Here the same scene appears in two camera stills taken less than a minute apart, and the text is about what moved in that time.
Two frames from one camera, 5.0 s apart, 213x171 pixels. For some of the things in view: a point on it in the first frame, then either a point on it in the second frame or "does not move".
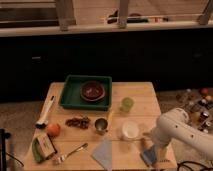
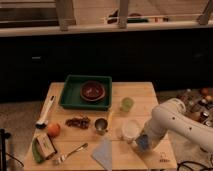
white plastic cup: [130, 129] does not move
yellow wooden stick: [110, 119] does not move
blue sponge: [149, 156] to [143, 141]
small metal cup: [100, 125] does not move
